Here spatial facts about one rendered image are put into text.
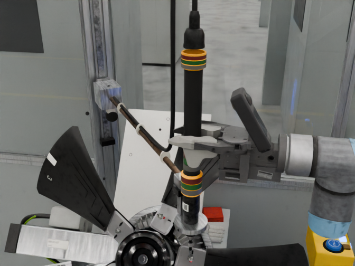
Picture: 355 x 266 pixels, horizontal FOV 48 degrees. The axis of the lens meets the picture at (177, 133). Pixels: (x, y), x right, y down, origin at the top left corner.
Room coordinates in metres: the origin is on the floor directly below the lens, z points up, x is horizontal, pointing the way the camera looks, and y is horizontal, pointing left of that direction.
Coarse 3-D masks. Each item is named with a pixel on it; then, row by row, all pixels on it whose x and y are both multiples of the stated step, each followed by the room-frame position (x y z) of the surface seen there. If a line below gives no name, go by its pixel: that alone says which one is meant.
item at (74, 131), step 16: (64, 144) 0.85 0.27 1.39; (80, 144) 0.82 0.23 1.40; (48, 160) 0.86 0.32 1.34; (64, 160) 0.83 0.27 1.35; (80, 160) 0.81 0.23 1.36; (64, 176) 0.82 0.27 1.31; (80, 176) 0.80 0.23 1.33; (96, 176) 0.78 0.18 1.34; (48, 192) 0.85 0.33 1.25; (64, 192) 0.82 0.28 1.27; (80, 192) 0.79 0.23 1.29; (96, 192) 0.77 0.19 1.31; (80, 208) 0.80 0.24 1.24; (96, 208) 0.77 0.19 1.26; (112, 208) 0.74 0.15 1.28; (96, 224) 0.78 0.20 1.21
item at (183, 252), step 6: (180, 246) 0.72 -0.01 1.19; (186, 246) 0.72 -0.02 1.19; (180, 252) 0.70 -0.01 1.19; (186, 252) 0.70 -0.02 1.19; (198, 252) 0.70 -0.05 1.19; (204, 252) 0.70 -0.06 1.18; (180, 258) 0.68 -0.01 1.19; (186, 258) 0.68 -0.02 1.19; (198, 258) 0.68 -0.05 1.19; (204, 258) 0.68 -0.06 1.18; (174, 264) 0.66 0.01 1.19; (180, 264) 0.66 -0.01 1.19; (186, 264) 0.66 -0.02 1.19; (192, 264) 0.66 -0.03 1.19; (198, 264) 0.66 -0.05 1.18
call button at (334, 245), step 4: (328, 240) 0.87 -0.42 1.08; (332, 240) 0.87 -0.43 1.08; (336, 240) 0.87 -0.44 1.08; (328, 244) 0.85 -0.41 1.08; (332, 244) 0.85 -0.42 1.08; (336, 244) 0.85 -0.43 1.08; (340, 244) 0.85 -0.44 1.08; (328, 248) 0.84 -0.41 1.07; (332, 248) 0.84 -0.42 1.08; (336, 248) 0.84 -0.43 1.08; (340, 248) 0.84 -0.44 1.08
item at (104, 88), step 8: (96, 80) 1.27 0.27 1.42; (104, 80) 1.28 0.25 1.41; (112, 80) 1.28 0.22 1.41; (96, 88) 1.23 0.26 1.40; (104, 88) 1.20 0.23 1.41; (112, 88) 1.20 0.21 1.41; (120, 88) 1.21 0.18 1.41; (96, 96) 1.23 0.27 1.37; (104, 96) 1.19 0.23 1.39; (112, 96) 1.20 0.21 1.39; (120, 96) 1.21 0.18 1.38; (104, 104) 1.18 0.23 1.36; (112, 104) 1.20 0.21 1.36
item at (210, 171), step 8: (176, 160) 0.87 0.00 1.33; (208, 160) 0.79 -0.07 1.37; (216, 160) 0.78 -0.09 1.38; (200, 168) 0.79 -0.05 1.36; (208, 168) 0.78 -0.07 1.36; (216, 168) 0.77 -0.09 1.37; (208, 176) 0.76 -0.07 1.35; (216, 176) 0.75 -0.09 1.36; (168, 184) 0.82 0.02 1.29; (208, 184) 0.74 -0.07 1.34; (168, 192) 0.79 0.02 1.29; (168, 200) 0.77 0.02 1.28; (176, 200) 0.75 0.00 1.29; (176, 208) 0.73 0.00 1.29
